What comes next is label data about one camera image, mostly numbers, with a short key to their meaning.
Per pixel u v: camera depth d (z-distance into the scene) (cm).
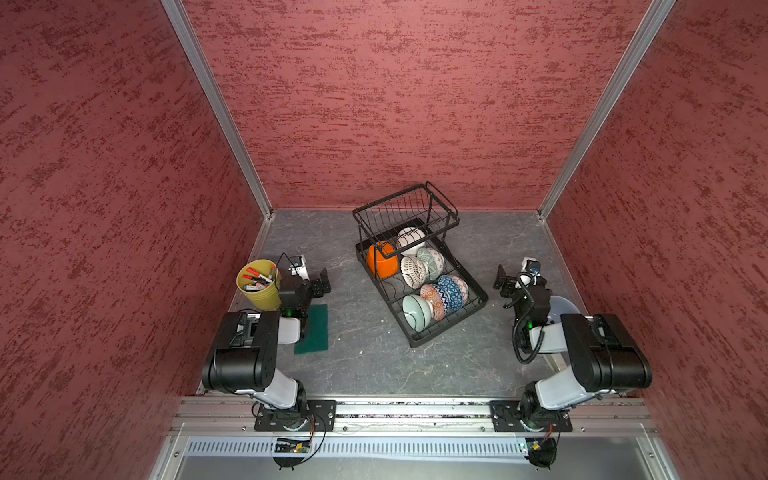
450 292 95
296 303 72
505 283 83
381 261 92
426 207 96
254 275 87
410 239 81
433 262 91
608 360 45
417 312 89
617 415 76
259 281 89
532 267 77
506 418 74
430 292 92
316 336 88
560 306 89
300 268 82
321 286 87
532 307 68
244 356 50
